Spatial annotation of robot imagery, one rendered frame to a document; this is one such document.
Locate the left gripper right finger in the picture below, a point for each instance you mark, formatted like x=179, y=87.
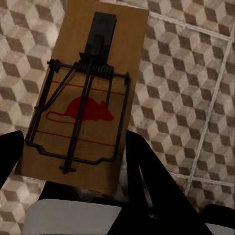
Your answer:
x=176, y=215

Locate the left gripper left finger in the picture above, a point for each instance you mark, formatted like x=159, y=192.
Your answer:
x=11, y=147

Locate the mousetrap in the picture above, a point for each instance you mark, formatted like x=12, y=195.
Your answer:
x=77, y=132

